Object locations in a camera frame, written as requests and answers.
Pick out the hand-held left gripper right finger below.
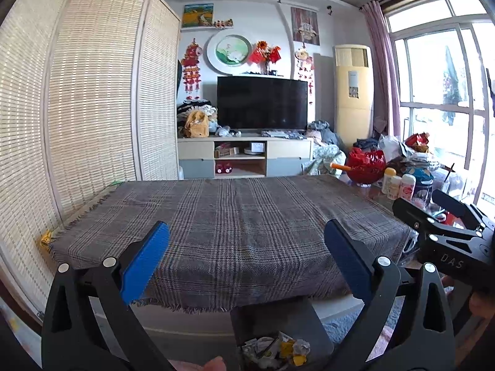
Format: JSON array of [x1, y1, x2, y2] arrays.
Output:
[[324, 219, 456, 371]]

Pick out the red fish hanging ornament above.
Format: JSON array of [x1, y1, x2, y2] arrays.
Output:
[[181, 39, 204, 103]]

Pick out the round white wall art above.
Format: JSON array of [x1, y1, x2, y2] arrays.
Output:
[[206, 31, 254, 75]]

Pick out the white bottle pink label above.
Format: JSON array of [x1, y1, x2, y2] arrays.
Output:
[[399, 174, 416, 202]]

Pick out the white framed window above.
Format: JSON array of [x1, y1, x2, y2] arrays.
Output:
[[381, 0, 495, 209]]

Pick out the red doll hanging ornament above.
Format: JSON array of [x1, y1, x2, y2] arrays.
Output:
[[294, 48, 315, 105]]

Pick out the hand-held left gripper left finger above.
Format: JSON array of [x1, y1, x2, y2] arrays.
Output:
[[41, 220, 173, 371]]

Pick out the beige grey television cabinet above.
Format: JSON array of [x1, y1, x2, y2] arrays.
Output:
[[177, 133, 314, 180]]

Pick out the yellow floor air conditioner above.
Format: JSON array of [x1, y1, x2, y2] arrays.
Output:
[[333, 44, 375, 149]]

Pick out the grey clothes heap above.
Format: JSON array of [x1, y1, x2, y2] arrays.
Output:
[[307, 120, 345, 147]]

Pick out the pink curtain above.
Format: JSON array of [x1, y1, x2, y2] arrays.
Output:
[[361, 0, 401, 138]]

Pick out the black television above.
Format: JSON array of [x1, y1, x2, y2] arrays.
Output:
[[217, 76, 309, 132]]

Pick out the bamboo folding screen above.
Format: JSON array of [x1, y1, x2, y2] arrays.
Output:
[[0, 0, 182, 318]]

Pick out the brown plaid tablecloth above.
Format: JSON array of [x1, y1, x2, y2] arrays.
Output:
[[49, 175, 412, 313]]

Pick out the person's right hand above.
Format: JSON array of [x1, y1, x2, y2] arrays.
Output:
[[469, 289, 495, 319]]

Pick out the blue round tin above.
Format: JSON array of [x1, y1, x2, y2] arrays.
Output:
[[410, 166, 435, 205]]

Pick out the yellow backpack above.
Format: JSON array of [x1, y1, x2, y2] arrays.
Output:
[[183, 110, 210, 139]]

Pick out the floral cloth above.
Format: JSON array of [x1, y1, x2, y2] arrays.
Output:
[[303, 145, 347, 178]]

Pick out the dark trash bin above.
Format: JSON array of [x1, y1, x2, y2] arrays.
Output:
[[230, 297, 335, 371]]

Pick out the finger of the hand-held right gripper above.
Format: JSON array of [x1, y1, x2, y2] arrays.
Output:
[[392, 198, 484, 240], [432, 189, 488, 228]]

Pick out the white plastic bag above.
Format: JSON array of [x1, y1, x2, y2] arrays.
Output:
[[377, 134, 405, 163]]

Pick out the person's knee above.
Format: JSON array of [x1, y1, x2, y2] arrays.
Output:
[[170, 356, 227, 371]]

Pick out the white bottle yellow cap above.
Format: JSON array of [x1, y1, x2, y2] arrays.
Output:
[[382, 167, 397, 195]]

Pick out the pile of clothes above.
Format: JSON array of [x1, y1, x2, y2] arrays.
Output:
[[177, 100, 217, 132]]

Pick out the red plastic basket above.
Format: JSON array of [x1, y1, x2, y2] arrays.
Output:
[[345, 147, 386, 184]]

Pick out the red snack packets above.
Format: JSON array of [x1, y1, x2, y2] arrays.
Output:
[[404, 132, 431, 151]]

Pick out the folded dark jeans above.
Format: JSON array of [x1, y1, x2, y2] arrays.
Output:
[[353, 137, 381, 151]]

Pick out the landscape painting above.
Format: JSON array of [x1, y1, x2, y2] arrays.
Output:
[[182, 3, 214, 28]]

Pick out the brown ornament wall picture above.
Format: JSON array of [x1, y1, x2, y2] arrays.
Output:
[[291, 6, 320, 46]]

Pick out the white bottle yellow label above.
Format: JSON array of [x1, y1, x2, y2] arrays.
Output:
[[388, 176, 403, 201]]

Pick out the yellow wrapper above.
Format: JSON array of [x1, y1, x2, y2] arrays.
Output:
[[278, 332, 306, 368]]

